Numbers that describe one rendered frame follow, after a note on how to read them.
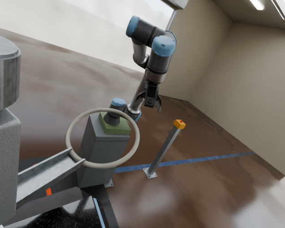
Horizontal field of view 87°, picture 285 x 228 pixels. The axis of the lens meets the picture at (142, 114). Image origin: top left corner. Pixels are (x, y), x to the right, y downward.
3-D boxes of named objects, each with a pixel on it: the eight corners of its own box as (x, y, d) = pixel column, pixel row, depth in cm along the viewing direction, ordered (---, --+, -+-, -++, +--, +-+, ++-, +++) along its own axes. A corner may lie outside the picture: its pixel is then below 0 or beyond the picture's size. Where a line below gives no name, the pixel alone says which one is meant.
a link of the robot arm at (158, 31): (159, 23, 70) (153, 30, 61) (181, 35, 70) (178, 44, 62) (151, 42, 76) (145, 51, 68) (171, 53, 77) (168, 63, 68)
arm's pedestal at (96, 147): (70, 161, 214) (84, 111, 179) (104, 158, 243) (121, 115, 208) (74, 193, 179) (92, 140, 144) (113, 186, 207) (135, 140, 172)
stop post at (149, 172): (157, 176, 255) (190, 125, 210) (148, 178, 243) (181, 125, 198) (151, 167, 268) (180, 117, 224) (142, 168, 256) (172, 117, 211)
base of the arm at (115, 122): (101, 114, 173) (104, 107, 169) (116, 116, 185) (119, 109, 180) (105, 125, 160) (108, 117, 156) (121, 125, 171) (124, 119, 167)
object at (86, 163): (104, 188, 81) (104, 186, 78) (48, 136, 95) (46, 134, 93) (152, 133, 112) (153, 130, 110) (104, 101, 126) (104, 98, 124)
